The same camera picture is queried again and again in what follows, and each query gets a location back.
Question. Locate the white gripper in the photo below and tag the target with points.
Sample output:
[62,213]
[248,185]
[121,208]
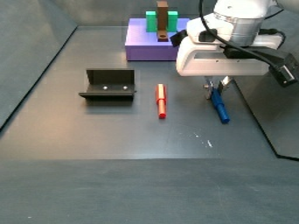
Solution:
[202,59]

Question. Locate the blue hexagonal peg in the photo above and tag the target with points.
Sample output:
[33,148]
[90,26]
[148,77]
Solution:
[218,106]

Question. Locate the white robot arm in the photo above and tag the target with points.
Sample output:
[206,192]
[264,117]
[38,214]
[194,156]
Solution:
[225,44]

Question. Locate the black angle fixture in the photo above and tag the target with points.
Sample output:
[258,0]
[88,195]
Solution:
[109,84]

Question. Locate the purple base block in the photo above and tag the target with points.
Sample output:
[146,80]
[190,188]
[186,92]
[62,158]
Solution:
[141,44]

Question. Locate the green block right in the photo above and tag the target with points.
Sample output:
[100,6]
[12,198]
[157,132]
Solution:
[172,21]

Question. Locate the green block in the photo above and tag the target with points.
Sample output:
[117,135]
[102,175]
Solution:
[150,21]
[172,21]

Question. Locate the green block left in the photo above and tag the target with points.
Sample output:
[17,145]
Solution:
[150,21]

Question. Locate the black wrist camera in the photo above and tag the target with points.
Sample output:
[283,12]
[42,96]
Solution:
[283,65]

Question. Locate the brown L-shaped bracket with hole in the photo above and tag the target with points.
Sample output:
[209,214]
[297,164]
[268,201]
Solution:
[161,20]

